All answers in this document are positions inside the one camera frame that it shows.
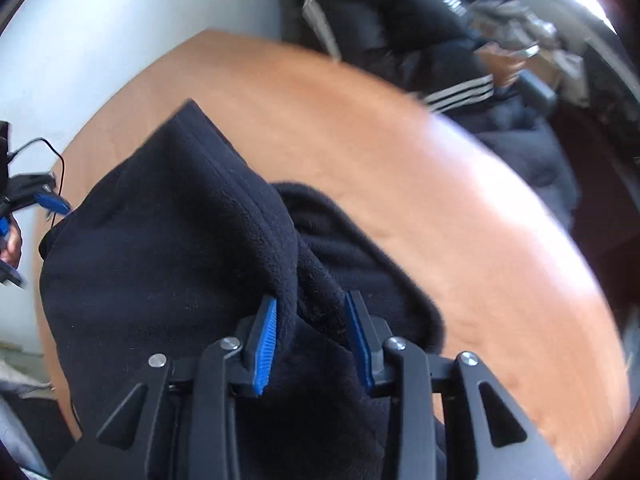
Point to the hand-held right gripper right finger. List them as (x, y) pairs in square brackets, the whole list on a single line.
[(358, 330)]

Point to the black fleece garment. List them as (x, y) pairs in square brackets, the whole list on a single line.
[(200, 240)]

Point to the person's left hand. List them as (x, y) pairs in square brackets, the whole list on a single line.
[(14, 242)]

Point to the smartphone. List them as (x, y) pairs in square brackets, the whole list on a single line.
[(529, 52)]

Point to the pile of cardboard and papers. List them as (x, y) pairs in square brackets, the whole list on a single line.
[(530, 30)]

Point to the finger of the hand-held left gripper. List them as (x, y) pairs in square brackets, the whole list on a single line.
[(47, 199), (9, 272)]

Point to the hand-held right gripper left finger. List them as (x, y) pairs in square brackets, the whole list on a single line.
[(266, 332)]

